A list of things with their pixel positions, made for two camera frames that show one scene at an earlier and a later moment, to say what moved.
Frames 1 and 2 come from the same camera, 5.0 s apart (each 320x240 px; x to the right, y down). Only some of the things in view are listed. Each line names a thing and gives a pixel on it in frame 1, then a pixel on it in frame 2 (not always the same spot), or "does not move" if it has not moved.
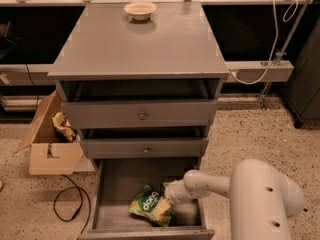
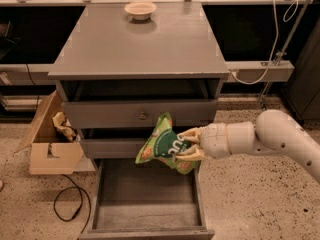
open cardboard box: [50, 152] does not move
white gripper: [173, 193] to [214, 140]
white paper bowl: [140, 11] does not move
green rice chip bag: [150, 205] to [163, 143]
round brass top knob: [142, 116] does not move
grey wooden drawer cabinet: [141, 80] does not move
